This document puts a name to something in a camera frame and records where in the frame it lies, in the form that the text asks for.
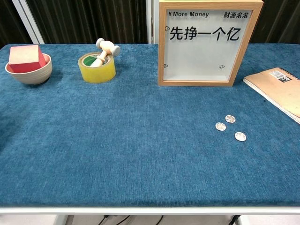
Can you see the white table leg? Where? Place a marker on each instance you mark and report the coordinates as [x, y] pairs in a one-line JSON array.
[[243, 220], [61, 220]]

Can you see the small wooden toy hammer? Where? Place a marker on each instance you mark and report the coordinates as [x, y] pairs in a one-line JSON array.
[[106, 48]]

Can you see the red cube block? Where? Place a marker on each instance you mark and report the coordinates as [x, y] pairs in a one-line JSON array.
[[23, 56]]

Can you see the silver coin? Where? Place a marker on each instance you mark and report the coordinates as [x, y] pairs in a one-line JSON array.
[[240, 136], [230, 118], [220, 126]]

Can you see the beige ribbed bowl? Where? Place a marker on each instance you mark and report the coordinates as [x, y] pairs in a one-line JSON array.
[[35, 75]]

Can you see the white partition post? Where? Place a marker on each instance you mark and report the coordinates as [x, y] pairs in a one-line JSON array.
[[29, 23], [156, 23]]

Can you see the wooden frame money box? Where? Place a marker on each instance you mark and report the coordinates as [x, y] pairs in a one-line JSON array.
[[199, 56]]

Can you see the black pleated curtain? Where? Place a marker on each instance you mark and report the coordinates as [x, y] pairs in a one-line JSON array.
[[283, 21], [93, 21], [9, 23]]

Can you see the blue table cloth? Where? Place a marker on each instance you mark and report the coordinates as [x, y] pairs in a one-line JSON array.
[[117, 140]]

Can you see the yellow tape roll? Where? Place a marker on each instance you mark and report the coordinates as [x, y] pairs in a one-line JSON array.
[[98, 73]]

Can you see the brown spiral notebook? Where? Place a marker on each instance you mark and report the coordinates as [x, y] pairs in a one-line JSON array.
[[281, 93]]

